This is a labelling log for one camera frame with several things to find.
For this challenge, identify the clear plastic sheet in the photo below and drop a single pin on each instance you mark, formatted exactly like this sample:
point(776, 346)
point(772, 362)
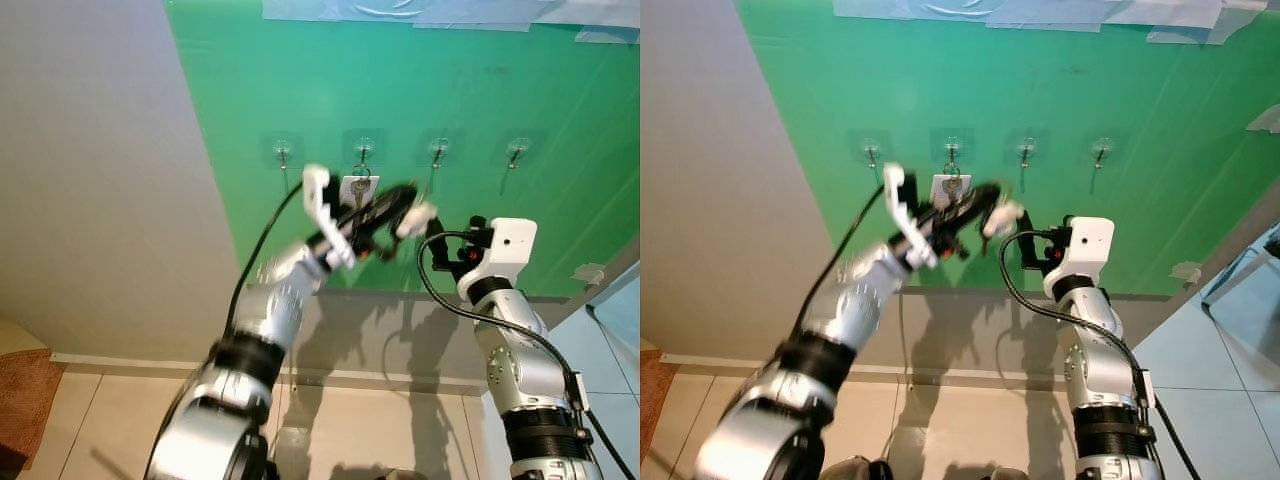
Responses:
point(1000, 10)

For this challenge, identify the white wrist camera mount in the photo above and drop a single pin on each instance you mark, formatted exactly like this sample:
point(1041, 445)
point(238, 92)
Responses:
point(897, 192)
point(318, 195)
point(505, 250)
point(1085, 250)

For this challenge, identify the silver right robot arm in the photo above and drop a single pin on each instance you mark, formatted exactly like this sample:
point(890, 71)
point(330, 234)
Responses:
point(1100, 370)
point(520, 370)

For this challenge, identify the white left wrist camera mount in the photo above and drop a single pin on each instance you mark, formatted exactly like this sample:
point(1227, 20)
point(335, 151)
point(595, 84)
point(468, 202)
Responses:
point(897, 192)
point(318, 195)

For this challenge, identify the green wall board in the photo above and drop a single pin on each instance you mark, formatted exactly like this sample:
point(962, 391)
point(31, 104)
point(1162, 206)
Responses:
point(500, 80)
point(1100, 80)

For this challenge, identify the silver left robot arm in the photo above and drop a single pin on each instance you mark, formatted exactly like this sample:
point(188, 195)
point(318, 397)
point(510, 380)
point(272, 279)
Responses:
point(840, 320)
point(270, 310)

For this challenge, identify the brown floor mat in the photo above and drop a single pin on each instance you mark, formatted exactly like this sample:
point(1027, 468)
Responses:
point(30, 400)
point(650, 390)

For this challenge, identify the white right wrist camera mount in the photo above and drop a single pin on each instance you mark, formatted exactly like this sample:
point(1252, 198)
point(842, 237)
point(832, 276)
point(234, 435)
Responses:
point(505, 250)
point(1085, 250)

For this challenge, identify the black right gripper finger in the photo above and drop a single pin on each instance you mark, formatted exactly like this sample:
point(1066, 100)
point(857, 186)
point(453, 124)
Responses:
point(1030, 245)
point(1067, 221)
point(436, 245)
point(477, 222)

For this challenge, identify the small tape piece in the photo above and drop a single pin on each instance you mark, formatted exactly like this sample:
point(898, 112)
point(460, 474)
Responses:
point(1187, 272)
point(590, 273)

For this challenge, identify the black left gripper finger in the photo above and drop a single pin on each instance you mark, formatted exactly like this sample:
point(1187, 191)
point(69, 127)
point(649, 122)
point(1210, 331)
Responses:
point(978, 192)
point(392, 216)
point(972, 216)
point(395, 194)

